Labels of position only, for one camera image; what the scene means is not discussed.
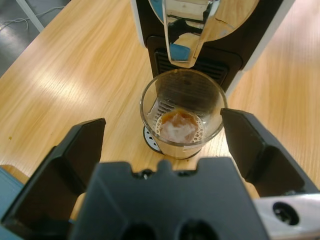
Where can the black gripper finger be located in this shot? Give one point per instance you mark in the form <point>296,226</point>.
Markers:
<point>252,150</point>
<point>57,170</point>

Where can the clear glass cup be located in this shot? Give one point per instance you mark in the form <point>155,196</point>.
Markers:
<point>182,120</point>

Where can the white capsule coffee machine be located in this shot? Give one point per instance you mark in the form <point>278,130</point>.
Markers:
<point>155,45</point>

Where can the white metal post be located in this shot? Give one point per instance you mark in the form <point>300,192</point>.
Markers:
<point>32,17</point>

